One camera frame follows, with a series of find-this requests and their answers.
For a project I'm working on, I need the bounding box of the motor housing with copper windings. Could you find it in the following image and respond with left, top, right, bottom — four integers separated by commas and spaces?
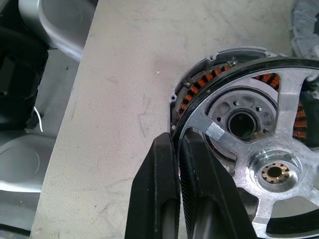
168, 48, 319, 155

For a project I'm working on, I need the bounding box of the silver robot body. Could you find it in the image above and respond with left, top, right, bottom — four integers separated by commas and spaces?
0, 0, 98, 239

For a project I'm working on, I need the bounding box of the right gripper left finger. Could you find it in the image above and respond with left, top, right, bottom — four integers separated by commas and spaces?
124, 131, 181, 239

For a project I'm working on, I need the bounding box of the silver spoked rotor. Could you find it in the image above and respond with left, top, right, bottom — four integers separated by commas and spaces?
171, 56, 319, 239

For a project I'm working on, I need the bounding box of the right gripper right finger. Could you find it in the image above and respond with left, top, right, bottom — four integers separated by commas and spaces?
178, 135, 255, 239

